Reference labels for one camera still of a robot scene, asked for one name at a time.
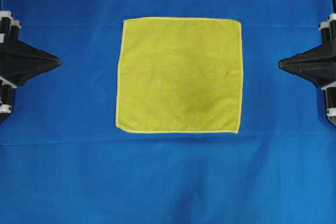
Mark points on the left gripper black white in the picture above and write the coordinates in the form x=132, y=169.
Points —
x=15, y=75

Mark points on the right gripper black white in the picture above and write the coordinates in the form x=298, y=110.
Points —
x=321, y=78

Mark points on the yellow-green square towel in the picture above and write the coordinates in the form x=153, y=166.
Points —
x=180, y=75

